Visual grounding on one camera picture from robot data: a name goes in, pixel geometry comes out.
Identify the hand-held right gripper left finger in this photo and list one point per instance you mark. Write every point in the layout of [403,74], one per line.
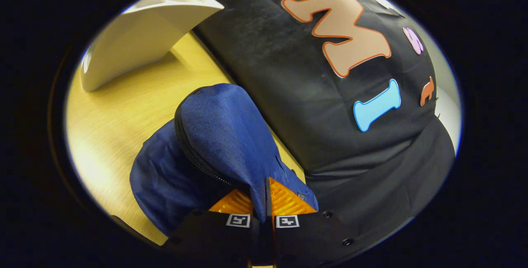
[214,237]

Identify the white bookshelf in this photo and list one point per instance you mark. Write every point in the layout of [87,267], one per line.
[140,41]

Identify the black backdrop cloth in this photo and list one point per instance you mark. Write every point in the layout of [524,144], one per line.
[288,86]

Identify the blue schoolbag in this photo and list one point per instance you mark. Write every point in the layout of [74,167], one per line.
[222,132]

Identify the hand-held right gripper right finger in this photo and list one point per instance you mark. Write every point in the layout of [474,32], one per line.
[268,208]

